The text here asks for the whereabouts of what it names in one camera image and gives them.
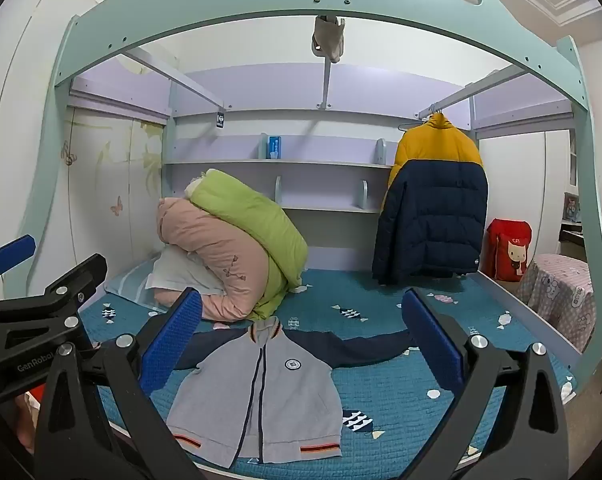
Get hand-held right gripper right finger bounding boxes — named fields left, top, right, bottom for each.
left=396, top=287, right=572, bottom=480

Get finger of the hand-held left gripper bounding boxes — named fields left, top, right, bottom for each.
left=0, top=254, right=108, bottom=341
left=0, top=234, right=36, bottom=291

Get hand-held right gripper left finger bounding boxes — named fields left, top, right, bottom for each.
left=33, top=287, right=204, bottom=480

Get grey zip jacket navy sleeves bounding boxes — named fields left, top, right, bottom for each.
left=166, top=316, right=422, bottom=468

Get light blue striped pillow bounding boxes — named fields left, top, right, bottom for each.
left=103, top=260, right=166, bottom=313

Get white pillow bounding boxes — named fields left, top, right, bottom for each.
left=146, top=245, right=222, bottom=296

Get teal quilted bed sheet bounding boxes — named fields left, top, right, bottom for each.
left=78, top=267, right=576, bottom=480

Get pink quilt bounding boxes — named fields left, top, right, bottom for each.
left=156, top=197, right=282, bottom=321

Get white wardrobe with butterfly stickers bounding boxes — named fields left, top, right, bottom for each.
left=63, top=105, right=169, bottom=286

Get red cartoon bag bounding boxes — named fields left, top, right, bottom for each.
left=486, top=218, right=532, bottom=281

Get yellow and navy puffer jacket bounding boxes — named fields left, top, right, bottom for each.
left=372, top=112, right=489, bottom=286

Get pink patterned table cover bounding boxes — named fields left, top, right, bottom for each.
left=518, top=254, right=596, bottom=351

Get green quilt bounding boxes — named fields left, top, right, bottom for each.
left=191, top=169, right=309, bottom=321

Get dark desk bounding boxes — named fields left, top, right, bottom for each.
left=558, top=222, right=589, bottom=256

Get plain white wardrobe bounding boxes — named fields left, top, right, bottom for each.
left=478, top=130, right=576, bottom=281

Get grey hanging cloth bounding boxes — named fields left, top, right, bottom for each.
left=310, top=16, right=346, bottom=63

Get lilac wall shelf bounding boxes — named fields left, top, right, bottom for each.
left=163, top=132, right=396, bottom=216

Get small picture frame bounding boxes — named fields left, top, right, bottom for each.
left=562, top=192, right=582, bottom=223

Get wire clothes hanger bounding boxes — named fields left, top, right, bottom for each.
left=398, top=102, right=444, bottom=133

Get mint green bunk bed frame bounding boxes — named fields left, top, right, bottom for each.
left=3, top=0, right=602, bottom=406

